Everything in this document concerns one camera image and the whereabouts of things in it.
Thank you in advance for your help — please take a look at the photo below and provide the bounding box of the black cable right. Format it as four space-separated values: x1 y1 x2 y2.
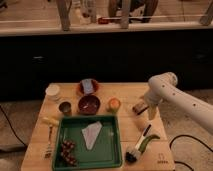
169 134 213 171

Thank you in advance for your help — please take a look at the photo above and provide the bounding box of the small dark metal cup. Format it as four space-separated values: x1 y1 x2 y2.
59 102 72 116

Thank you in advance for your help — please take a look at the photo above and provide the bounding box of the dark red grape bunch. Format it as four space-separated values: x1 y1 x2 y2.
60 140 77 166

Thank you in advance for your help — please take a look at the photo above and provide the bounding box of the white plastic cup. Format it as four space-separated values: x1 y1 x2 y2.
45 84 60 101

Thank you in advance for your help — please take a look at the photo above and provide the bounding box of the dark purple bowl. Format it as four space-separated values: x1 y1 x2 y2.
78 95 100 115

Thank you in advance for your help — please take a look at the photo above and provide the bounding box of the green plastic tray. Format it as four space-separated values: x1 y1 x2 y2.
52 115 122 171

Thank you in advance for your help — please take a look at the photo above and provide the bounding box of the blue sponge block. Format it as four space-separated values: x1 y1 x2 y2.
82 79 94 95

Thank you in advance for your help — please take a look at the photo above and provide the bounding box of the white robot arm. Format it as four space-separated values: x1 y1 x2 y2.
144 72 213 135

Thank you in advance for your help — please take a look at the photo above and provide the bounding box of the green vegetable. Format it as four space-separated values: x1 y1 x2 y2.
139 134 160 154

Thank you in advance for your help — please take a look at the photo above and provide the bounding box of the black cable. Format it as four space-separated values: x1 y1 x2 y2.
169 134 213 171
0 104 29 154

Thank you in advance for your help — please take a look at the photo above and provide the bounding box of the black cable left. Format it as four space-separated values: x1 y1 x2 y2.
0 104 29 154

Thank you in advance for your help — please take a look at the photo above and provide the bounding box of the yellow handled fork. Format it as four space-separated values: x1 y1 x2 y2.
42 117 59 158

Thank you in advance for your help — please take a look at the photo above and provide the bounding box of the white folded cloth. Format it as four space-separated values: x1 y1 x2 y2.
82 121 102 150

